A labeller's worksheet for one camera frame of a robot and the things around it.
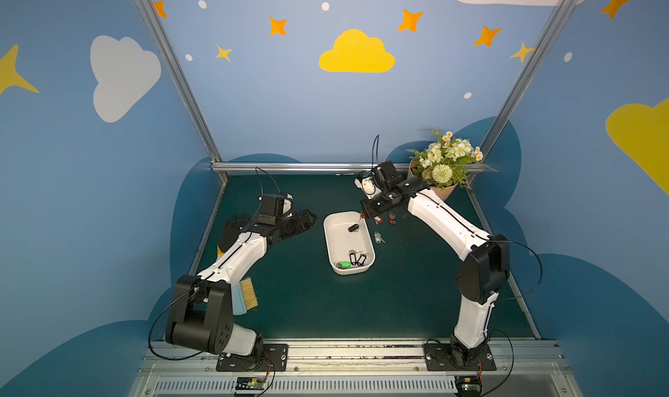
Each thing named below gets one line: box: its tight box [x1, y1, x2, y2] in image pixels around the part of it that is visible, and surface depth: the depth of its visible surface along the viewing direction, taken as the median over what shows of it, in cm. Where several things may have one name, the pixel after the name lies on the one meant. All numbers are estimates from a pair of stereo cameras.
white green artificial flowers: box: [405, 127, 499, 189], surface depth 89 cm
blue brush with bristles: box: [231, 277, 259, 316], surface depth 87 cm
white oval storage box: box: [323, 210, 377, 276], surface depth 101 cm
